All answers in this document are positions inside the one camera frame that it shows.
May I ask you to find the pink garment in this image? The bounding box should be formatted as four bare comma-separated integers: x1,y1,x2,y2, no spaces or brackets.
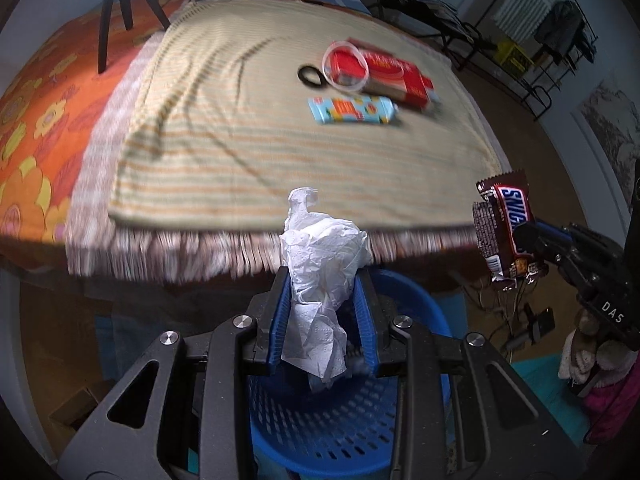
582,367,640,443

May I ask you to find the yellow striped blanket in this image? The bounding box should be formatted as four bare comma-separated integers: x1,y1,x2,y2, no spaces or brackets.
107,0,503,233

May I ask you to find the white radiator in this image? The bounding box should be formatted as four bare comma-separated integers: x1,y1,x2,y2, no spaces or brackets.
492,0,566,43

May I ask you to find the blue plastic basket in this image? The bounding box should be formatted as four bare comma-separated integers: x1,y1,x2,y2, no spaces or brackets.
247,267,453,478

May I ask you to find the white tissue paper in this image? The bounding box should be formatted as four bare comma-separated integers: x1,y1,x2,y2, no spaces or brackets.
279,187,373,392

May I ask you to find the brown chocolate bar wrapper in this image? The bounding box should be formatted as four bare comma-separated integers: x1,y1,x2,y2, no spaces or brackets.
472,170,548,283

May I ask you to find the light blue snack packet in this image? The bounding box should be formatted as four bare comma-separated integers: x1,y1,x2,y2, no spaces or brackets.
307,96,398,126

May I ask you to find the yellow plastic crate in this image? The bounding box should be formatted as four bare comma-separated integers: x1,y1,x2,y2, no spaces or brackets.
495,40,533,78

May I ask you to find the fringed checkered blanket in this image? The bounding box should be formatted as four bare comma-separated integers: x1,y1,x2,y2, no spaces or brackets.
65,35,481,281

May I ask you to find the black metal clothes rack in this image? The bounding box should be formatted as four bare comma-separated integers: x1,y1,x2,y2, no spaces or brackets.
520,0,601,121

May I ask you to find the power strip with cables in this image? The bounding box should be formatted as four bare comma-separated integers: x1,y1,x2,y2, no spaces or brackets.
465,270,531,323

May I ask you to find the teal cloth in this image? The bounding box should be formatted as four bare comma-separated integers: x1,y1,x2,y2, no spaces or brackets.
510,354,601,446

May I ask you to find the black power adapter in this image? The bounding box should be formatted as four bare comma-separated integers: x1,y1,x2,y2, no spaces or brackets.
524,305,556,347

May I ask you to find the wall poster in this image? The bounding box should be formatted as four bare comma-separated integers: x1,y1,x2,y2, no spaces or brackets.
580,77,640,211

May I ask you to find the dark hanging garment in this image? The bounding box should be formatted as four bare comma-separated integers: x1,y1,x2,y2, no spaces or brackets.
536,1,598,63

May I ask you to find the orange floral bed sheet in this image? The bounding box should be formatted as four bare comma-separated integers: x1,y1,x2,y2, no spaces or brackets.
0,2,186,261

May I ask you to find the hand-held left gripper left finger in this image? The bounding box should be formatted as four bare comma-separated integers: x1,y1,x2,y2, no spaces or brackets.
59,266,294,480

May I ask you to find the black hair tie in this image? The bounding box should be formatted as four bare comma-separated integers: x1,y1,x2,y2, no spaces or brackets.
298,64,326,86

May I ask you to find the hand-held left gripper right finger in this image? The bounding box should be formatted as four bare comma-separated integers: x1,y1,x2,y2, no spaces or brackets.
352,265,587,480

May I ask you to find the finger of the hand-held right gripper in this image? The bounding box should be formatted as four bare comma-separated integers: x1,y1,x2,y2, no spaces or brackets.
514,220,592,272

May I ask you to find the red cardboard box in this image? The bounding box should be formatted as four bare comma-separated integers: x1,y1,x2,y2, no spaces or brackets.
332,37,441,111

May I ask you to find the black tripod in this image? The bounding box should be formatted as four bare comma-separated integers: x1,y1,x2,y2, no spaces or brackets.
97,0,171,75

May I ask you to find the clear plastic cup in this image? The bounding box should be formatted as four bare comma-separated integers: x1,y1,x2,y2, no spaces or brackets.
321,40,372,93

